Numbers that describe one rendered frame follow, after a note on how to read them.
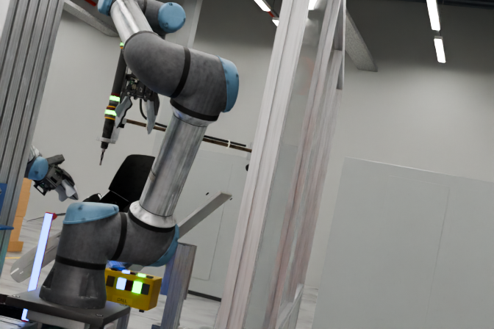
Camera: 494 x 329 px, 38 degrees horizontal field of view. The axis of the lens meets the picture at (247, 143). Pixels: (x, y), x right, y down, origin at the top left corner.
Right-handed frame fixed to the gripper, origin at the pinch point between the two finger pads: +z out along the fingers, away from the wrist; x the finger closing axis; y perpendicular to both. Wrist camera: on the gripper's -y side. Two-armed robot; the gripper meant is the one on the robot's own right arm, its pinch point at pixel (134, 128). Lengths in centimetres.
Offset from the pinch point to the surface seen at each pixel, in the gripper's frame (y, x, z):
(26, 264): -50, -43, 51
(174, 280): -59, 8, 46
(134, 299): -9.4, 7.9, 47.5
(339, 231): -583, 63, 24
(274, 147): 80, 48, 5
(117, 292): -9.4, 2.6, 46.6
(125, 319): -13, 6, 54
